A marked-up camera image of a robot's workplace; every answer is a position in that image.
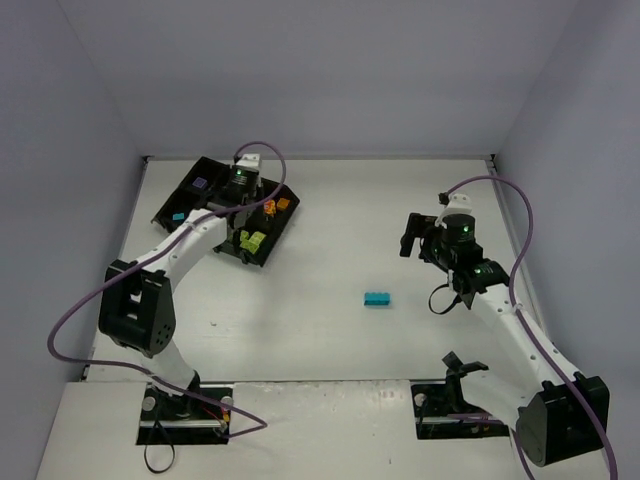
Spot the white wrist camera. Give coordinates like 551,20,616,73
235,153,262,172
438,192,472,217

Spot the purple square brick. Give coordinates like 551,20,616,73
192,177,207,189

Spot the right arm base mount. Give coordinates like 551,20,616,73
410,351,510,441

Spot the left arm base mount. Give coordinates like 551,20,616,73
136,384,231,446

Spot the teal long brick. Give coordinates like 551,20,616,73
363,292,392,308

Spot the lime green curved brick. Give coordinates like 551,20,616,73
249,231,266,247

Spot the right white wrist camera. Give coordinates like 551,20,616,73
438,192,472,217

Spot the lime green block brick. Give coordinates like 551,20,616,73
241,240,260,254

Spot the black four-compartment tray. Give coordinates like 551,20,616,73
152,154,300,267

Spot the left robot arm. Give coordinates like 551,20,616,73
98,158,265,396

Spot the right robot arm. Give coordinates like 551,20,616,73
400,213,610,467

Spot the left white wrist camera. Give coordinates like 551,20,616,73
235,153,262,172

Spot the orange long brick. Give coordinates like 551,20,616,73
263,200,277,217

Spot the transparent orange square brick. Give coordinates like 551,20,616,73
276,198,290,211

